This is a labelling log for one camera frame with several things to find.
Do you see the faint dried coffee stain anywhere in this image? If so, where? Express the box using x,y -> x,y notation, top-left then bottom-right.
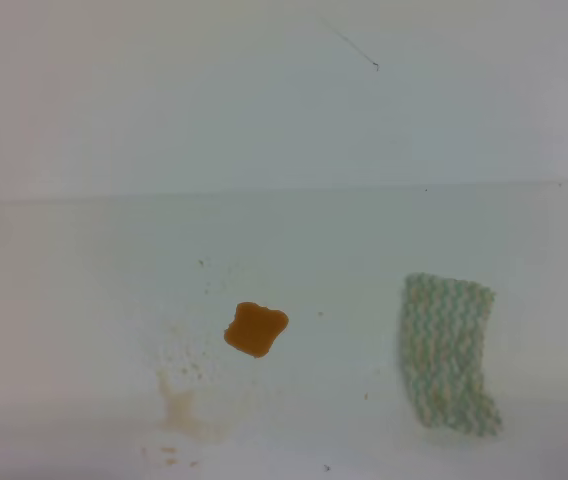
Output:
141,319 -> 245,469

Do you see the orange brown coffee puddle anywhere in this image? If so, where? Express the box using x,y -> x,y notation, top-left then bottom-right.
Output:
224,302 -> 289,358

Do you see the green white woven rag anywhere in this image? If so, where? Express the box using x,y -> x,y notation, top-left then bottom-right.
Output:
399,273 -> 502,438

